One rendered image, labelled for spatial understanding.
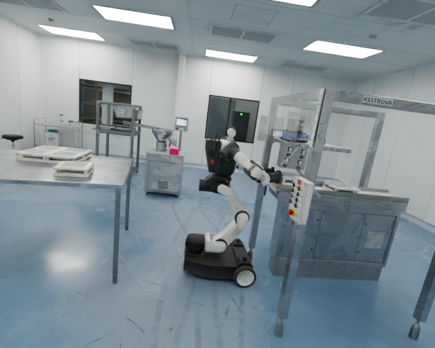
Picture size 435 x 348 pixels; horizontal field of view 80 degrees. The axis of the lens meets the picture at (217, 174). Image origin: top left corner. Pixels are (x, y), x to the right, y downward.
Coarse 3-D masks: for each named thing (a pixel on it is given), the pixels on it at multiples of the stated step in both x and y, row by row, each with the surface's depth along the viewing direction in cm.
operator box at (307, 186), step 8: (296, 176) 164; (296, 184) 161; (304, 184) 150; (312, 184) 149; (296, 192) 160; (304, 192) 150; (312, 192) 151; (304, 200) 151; (296, 208) 158; (304, 208) 152; (296, 216) 157; (304, 216) 154; (304, 224) 155
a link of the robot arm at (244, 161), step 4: (240, 152) 205; (236, 156) 204; (240, 156) 202; (244, 156) 202; (236, 160) 204; (240, 160) 201; (244, 160) 200; (248, 160) 199; (252, 160) 199; (240, 164) 202; (244, 164) 199; (248, 164) 198; (252, 164) 197; (256, 164) 197; (244, 168) 200; (248, 168) 198; (244, 172) 200; (248, 172) 198; (248, 176) 200
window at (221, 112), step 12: (216, 96) 693; (216, 108) 701; (228, 108) 703; (240, 108) 705; (252, 108) 708; (216, 120) 708; (228, 120) 710; (240, 120) 713; (252, 120) 715; (216, 132) 715; (240, 132) 720; (252, 132) 722
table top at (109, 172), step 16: (0, 160) 225; (16, 160) 231; (96, 160) 269; (112, 160) 279; (128, 160) 289; (0, 176) 184; (16, 176) 188; (32, 176) 193; (48, 176) 198; (64, 176) 202; (96, 176) 213; (112, 176) 219
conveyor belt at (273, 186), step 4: (272, 184) 251; (276, 184) 252; (280, 184) 255; (272, 188) 244; (316, 188) 256; (320, 188) 258; (324, 188) 260; (360, 192) 265; (364, 192) 267; (368, 192) 269; (372, 192) 272; (348, 196) 243; (352, 196) 244; (392, 200) 249; (396, 200) 249; (408, 204) 252
